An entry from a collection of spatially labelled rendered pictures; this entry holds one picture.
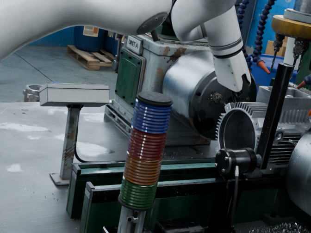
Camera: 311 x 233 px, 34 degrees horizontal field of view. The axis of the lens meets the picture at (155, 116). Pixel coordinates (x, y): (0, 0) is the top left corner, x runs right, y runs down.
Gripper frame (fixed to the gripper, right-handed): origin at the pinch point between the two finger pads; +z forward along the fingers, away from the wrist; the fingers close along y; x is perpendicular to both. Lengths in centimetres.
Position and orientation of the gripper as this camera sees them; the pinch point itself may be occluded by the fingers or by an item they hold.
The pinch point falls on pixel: (239, 100)
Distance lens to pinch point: 137.6
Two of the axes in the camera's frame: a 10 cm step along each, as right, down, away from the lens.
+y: 4.5, 3.5, -8.2
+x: 8.4, -4.7, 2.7
